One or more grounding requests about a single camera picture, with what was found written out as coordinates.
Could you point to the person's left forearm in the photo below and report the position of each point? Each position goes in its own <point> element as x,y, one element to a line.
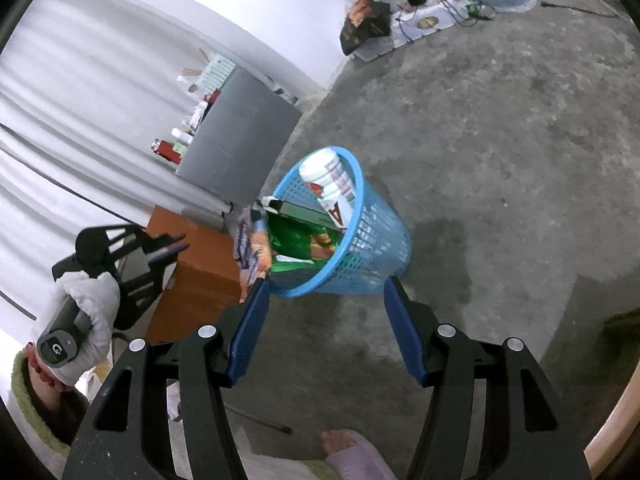
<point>45,410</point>

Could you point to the person's foot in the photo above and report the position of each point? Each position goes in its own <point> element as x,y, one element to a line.
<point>340,442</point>

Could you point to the green pen holder box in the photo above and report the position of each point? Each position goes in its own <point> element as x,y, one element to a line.
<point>217,72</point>

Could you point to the white curtain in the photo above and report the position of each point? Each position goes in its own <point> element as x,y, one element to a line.
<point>100,85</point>

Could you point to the grey metal tube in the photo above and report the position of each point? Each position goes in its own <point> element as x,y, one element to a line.
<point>210,205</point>

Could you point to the blue plastic basket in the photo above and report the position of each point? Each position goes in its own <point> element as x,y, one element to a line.
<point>375,245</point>

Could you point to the orange blue snack bag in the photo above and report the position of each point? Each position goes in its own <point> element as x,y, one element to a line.
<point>252,255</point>

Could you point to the person's white fluffy clothing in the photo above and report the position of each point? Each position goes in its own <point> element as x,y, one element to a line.
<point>280,467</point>

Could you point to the wooden board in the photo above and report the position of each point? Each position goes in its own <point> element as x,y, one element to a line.
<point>607,435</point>

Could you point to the thin metal rod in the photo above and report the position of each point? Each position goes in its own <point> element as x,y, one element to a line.
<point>285,429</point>

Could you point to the person's pink trouser leg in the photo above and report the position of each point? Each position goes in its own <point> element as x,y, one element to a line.
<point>365,465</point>

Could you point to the person's left hand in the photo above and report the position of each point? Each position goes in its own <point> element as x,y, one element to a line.
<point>97,300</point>

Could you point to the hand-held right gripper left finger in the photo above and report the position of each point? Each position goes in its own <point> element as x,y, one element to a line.
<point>250,330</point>

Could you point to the black snack box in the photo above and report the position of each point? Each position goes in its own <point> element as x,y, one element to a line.
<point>367,25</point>

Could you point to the green black snack bag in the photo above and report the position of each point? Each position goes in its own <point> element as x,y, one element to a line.
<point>295,245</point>

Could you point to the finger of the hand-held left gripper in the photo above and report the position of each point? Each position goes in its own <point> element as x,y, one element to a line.
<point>167,239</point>
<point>170,253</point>

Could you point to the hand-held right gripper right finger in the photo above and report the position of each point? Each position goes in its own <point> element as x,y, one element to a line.
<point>402,335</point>

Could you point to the grey cabinet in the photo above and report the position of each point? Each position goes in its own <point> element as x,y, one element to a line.
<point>240,135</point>

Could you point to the white floor mat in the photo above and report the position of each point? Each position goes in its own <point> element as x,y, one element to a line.
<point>425,25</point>

